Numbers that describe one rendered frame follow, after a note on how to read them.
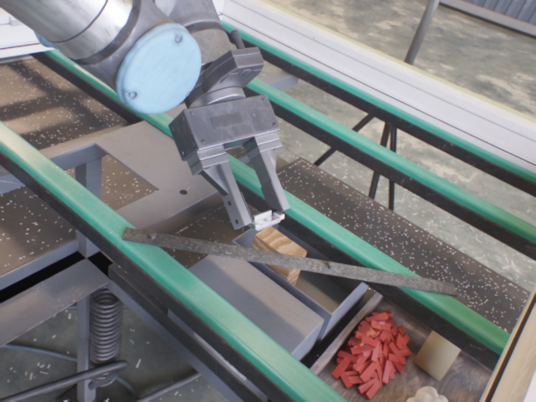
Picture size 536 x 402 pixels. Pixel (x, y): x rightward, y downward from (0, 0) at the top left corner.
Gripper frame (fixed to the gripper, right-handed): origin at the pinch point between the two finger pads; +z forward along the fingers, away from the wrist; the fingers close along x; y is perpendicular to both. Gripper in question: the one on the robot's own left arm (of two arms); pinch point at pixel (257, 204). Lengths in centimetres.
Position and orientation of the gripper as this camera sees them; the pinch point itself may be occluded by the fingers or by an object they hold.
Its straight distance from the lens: 62.0
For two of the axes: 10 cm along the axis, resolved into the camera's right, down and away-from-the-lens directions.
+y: -5.4, 2.8, 7.9
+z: 3.7, 9.2, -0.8
